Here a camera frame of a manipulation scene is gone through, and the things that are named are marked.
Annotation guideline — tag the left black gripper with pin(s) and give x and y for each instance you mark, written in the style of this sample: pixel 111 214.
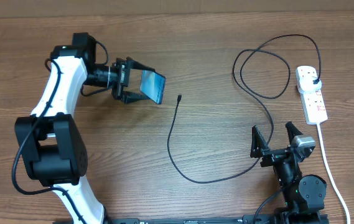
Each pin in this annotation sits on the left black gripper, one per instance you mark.
pixel 124 78

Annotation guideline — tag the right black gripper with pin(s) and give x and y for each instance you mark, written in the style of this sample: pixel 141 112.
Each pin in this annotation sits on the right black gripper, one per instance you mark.
pixel 271 156

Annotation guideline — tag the Galaxy S24 smartphone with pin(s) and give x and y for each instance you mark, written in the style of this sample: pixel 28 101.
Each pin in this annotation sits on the Galaxy S24 smartphone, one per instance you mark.
pixel 152 85

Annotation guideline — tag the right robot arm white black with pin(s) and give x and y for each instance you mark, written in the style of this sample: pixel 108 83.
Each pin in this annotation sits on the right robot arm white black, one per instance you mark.
pixel 303 194

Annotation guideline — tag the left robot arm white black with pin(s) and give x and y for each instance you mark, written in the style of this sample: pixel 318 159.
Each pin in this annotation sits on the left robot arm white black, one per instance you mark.
pixel 52 156

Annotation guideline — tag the white charger plug adapter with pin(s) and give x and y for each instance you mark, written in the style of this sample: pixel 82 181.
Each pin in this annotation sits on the white charger plug adapter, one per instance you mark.
pixel 308 85

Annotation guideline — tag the white power strip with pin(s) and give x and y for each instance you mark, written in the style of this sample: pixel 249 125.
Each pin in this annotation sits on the white power strip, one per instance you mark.
pixel 312 103

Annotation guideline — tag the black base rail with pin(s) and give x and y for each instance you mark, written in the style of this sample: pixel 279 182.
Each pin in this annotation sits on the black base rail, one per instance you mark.
pixel 189 220

